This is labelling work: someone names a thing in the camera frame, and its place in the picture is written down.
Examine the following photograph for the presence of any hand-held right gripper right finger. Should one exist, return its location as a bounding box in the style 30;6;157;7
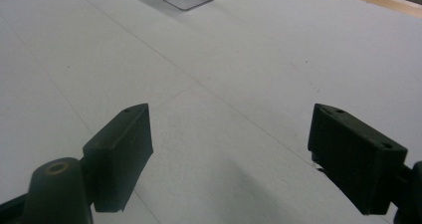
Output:
307;103;409;216

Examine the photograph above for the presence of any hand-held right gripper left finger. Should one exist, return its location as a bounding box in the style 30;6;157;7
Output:
82;103;154;214

